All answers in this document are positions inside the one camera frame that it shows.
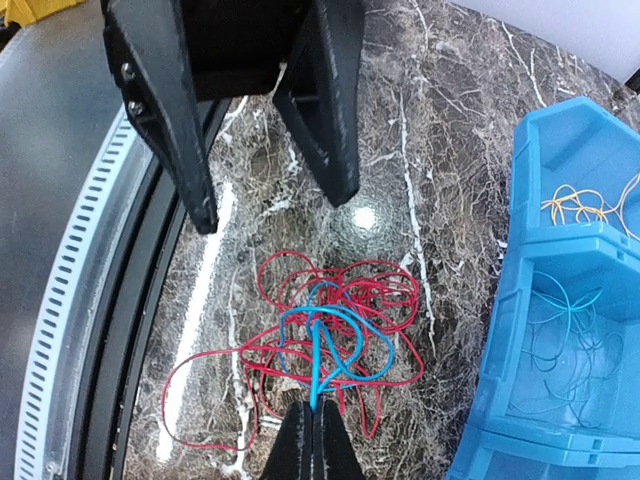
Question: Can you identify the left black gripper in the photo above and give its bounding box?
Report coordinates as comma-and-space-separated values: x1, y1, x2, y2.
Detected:
102, 1, 365, 234

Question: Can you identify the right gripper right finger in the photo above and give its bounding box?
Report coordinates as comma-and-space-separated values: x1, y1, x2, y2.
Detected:
312, 400, 363, 480

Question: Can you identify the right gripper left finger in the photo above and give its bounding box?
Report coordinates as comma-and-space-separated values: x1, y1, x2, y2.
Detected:
260, 401, 313, 480

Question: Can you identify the red cable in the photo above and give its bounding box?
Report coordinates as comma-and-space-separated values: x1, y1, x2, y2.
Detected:
162, 249, 426, 452

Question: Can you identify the blue cable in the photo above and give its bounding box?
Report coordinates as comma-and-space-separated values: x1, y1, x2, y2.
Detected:
522, 272, 626, 431
278, 280, 396, 414

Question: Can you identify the yellow cable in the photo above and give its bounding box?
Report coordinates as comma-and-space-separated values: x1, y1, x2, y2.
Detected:
599, 172, 640, 236
540, 183, 611, 226

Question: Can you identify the right blue storage bin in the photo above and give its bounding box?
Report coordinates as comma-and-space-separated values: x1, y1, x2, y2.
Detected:
446, 425, 639, 480

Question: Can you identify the blue storage bin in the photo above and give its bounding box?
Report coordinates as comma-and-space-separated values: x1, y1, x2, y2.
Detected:
509, 97, 639, 249
468, 233, 639, 453
446, 425, 639, 480

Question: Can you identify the middle blue storage bin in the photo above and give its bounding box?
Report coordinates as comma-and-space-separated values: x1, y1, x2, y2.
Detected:
468, 233, 639, 453

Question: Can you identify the left blue storage bin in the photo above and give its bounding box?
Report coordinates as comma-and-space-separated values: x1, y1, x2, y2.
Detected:
509, 97, 639, 249

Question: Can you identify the black front rail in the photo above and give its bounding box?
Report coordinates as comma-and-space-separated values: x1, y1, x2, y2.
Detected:
74, 99, 231, 480

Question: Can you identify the white slotted cable duct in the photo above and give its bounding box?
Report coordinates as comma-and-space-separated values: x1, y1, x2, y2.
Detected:
13, 109, 137, 479

